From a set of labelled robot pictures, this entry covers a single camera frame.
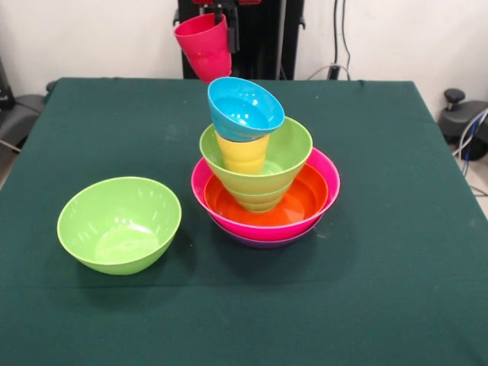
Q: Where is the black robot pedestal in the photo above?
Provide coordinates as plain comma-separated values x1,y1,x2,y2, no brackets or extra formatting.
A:
173,0,306,81

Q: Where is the purple bowl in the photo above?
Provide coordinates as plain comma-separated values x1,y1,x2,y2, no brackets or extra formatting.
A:
224,223,321,249

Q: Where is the medium green bowl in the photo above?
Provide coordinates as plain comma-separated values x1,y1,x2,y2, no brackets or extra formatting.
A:
199,116,314,194

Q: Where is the black office chair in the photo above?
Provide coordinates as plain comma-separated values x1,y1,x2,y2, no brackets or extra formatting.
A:
0,56,56,153

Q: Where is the black chair with round knob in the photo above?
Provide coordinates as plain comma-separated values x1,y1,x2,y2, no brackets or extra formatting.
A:
438,88,488,161

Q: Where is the red cup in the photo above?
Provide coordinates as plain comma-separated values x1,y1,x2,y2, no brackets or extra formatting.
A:
174,13,233,84

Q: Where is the pink bowl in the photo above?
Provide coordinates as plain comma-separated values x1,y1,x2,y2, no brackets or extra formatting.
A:
191,147,342,242

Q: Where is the dark green tablecloth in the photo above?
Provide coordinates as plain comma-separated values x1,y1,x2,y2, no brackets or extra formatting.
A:
0,78,488,366

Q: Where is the black wall cable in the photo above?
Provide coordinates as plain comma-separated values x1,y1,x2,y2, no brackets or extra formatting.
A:
333,0,352,80

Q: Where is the small ribbed green bowl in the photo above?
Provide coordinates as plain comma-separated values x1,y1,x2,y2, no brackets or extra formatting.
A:
226,182,293,214

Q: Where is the orange bowl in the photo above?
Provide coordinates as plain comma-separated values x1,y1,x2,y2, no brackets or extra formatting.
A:
204,163,329,226

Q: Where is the large green bowl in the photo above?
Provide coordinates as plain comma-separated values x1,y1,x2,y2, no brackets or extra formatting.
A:
56,176,183,276

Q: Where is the blue and white cable bundle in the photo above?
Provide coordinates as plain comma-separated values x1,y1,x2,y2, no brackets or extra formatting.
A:
451,108,488,161

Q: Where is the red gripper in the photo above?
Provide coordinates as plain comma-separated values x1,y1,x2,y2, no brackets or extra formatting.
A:
193,0,264,54

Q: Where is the small blue bowl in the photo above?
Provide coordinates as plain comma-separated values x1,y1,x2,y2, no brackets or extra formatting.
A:
207,76,286,143

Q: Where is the yellow cup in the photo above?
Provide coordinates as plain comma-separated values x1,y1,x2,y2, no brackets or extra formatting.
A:
215,130,271,175

